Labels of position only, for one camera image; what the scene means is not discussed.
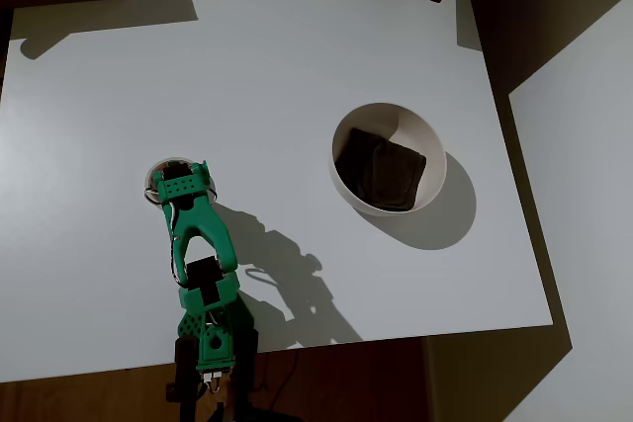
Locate white masking tape roll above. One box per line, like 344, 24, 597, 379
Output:
143, 156, 220, 207

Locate dark folded cloth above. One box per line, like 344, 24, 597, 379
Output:
334, 127, 428, 212

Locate black table clamp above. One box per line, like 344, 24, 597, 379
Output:
164, 327, 260, 422

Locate white round bowl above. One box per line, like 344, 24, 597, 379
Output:
328, 102, 449, 218

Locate thin black floor cable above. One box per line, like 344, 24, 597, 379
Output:
255, 348, 301, 394

